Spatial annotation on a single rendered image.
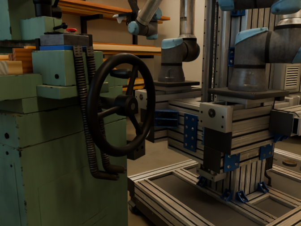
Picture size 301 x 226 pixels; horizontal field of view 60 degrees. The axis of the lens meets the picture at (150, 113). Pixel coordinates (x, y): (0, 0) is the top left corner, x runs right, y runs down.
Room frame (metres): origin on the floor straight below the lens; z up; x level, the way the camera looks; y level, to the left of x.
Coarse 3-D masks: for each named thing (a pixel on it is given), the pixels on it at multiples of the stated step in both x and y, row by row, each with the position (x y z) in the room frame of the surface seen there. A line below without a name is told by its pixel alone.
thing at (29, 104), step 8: (112, 88) 0.94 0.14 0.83; (120, 88) 0.98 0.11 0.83; (104, 96) 0.90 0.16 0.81; (112, 96) 0.94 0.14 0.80; (0, 104) 0.71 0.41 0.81; (8, 104) 0.69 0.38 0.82; (16, 104) 0.67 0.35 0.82; (24, 104) 0.66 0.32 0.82; (32, 104) 0.68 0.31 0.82; (40, 104) 0.69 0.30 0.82; (48, 104) 0.72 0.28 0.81; (56, 104) 0.74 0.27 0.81; (64, 104) 0.76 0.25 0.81; (72, 104) 0.78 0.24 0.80; (16, 112) 0.67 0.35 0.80; (24, 112) 0.66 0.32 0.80; (32, 112) 0.67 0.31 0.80
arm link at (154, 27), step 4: (148, 24) 1.68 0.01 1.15; (152, 24) 1.70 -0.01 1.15; (156, 24) 1.71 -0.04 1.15; (152, 28) 1.68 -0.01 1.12; (156, 28) 1.71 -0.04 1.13; (148, 32) 1.66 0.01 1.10; (152, 32) 1.69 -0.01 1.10; (156, 32) 1.71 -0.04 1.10; (148, 36) 1.70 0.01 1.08; (152, 36) 1.70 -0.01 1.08; (156, 36) 1.71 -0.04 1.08
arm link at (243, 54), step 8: (240, 32) 1.03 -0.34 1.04; (248, 32) 1.00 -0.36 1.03; (256, 32) 0.99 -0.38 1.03; (264, 32) 0.99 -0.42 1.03; (240, 40) 1.01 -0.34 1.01; (248, 40) 0.99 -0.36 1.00; (256, 40) 0.98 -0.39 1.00; (264, 40) 0.97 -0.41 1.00; (240, 48) 1.01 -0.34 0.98; (248, 48) 0.99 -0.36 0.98; (256, 48) 0.98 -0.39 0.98; (264, 48) 0.97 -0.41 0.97; (240, 56) 1.01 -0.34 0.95; (248, 56) 0.99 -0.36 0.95; (256, 56) 0.99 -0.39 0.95; (264, 56) 0.97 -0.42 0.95; (240, 64) 1.01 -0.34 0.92; (248, 64) 0.99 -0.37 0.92; (256, 64) 0.99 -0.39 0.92; (264, 64) 1.01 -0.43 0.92
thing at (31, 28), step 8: (24, 24) 0.91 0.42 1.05; (32, 24) 0.89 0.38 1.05; (40, 24) 0.86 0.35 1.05; (48, 24) 0.87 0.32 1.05; (56, 24) 0.89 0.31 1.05; (24, 32) 0.92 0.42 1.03; (32, 32) 0.89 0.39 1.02; (40, 32) 0.87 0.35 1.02; (24, 40) 0.92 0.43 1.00; (32, 40) 0.92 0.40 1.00
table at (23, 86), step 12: (0, 84) 0.61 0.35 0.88; (12, 84) 0.64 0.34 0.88; (24, 84) 0.66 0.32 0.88; (36, 84) 0.69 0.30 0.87; (108, 84) 0.78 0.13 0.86; (120, 84) 0.98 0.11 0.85; (0, 96) 0.61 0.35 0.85; (12, 96) 0.63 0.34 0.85; (24, 96) 0.66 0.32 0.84; (36, 96) 0.69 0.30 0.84; (48, 96) 0.66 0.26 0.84; (60, 96) 0.64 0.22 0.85; (72, 96) 0.67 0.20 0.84
